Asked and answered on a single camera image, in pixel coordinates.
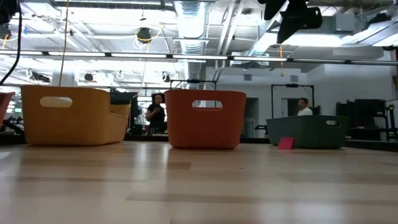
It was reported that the wide silver duct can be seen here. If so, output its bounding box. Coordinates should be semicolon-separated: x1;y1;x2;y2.
174;0;208;82

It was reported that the yellow plastic bin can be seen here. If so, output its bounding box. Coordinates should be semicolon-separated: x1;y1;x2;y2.
20;85;131;147

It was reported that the black overhead camera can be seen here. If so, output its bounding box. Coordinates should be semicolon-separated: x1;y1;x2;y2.
136;27;153;44

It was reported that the teal plastic bin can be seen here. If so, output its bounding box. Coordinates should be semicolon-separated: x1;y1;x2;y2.
266;114;349;149

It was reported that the yellow hanging cable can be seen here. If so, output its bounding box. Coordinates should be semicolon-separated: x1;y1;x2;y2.
58;0;70;87

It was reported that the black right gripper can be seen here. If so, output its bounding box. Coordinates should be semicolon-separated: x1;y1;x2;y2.
257;0;323;44

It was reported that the black equipment rack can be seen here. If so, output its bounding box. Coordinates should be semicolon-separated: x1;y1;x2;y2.
335;98;398;141

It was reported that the slim silver duct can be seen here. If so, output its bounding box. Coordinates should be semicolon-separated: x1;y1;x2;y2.
248;18;280;57

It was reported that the long light bar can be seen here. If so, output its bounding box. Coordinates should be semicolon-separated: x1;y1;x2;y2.
0;49;398;67

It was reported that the person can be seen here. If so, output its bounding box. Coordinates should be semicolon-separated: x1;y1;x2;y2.
297;98;314;117
146;92;167;135

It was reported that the red sloped block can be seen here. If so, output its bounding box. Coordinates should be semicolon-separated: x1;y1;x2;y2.
277;136;295;150

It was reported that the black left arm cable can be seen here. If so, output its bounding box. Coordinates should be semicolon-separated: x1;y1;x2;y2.
0;0;22;85

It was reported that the low orange plastic bin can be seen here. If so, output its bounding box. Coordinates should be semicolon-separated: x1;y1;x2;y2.
0;91;16;127

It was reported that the tall orange plastic bin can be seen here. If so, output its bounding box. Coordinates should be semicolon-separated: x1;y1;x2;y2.
164;89;248;150

